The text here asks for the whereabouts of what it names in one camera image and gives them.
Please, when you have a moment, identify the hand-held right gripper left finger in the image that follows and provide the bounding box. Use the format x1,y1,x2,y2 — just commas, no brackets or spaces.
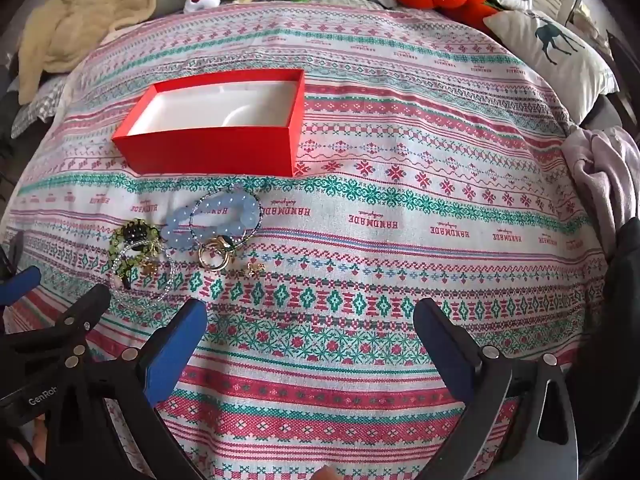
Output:
45,299,208,480

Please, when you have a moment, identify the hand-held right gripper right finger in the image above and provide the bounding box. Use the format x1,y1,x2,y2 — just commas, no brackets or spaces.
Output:
415,297,578,480

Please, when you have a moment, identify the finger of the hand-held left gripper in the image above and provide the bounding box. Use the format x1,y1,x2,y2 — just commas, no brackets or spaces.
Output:
0,284,112,358
0,232,42,307

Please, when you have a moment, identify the clear bead bracelet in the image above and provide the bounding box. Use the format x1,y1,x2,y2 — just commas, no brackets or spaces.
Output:
106,249,177,302

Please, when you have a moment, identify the green bead bracelet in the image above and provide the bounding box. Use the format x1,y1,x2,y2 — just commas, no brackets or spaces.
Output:
109,219,167,283

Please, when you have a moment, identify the gold interlocked ring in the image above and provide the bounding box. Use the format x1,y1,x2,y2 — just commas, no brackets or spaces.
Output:
197,236,235,272

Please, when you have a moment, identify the blue bead bracelet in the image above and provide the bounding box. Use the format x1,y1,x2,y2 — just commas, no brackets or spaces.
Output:
164,187,264,252

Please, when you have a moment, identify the thin dark beaded bracelet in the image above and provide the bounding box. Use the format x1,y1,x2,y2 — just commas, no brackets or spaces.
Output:
194,185,267,242

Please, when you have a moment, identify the red cardboard box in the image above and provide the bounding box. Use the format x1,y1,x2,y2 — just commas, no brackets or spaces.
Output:
111,67,306,178

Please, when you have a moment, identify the patterned bed cover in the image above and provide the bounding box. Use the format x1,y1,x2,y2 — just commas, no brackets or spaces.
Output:
0,0,616,480

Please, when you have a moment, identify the grey checked sheet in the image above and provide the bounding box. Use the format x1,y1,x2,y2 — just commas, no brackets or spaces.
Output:
10,76,68,140

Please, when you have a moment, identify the lavender fleece blanket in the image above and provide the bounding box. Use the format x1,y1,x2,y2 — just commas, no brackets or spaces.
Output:
562,126,640,253

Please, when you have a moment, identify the beige quilted blanket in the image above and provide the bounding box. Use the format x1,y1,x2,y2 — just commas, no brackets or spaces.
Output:
17,0,172,105

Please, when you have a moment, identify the white deer print pillow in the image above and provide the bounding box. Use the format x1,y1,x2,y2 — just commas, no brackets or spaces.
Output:
482,7,617,126

